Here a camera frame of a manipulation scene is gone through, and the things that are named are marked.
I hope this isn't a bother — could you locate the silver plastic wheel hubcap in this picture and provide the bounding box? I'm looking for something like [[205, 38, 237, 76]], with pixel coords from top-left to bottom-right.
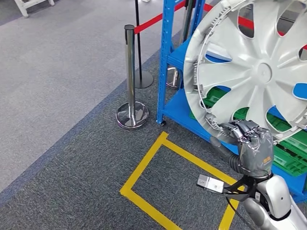
[[183, 0, 307, 143]]

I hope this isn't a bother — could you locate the long blue steel shelf rack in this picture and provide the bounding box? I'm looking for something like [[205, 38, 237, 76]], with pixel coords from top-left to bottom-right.
[[156, 0, 307, 204]]

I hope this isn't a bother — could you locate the green plastic crate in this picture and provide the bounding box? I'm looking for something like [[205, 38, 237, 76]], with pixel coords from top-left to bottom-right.
[[189, 86, 250, 121], [265, 112, 307, 177]]

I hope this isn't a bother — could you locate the red barrier belt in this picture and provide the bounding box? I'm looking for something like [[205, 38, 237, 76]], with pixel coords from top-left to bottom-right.
[[134, 0, 187, 35], [203, 2, 307, 51]]

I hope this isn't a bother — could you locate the chrome stanchion post round base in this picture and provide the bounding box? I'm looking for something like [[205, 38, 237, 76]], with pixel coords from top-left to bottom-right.
[[116, 24, 150, 130], [166, 0, 195, 90]]

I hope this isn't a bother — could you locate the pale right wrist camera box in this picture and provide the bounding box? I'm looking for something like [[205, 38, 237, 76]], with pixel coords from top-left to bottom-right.
[[197, 173, 225, 195]]

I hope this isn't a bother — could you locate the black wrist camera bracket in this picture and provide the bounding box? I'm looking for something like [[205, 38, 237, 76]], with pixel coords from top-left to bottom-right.
[[223, 175, 258, 203]]

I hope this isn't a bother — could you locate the white stand frame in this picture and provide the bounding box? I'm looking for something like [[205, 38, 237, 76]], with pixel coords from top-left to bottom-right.
[[14, 0, 55, 18]]

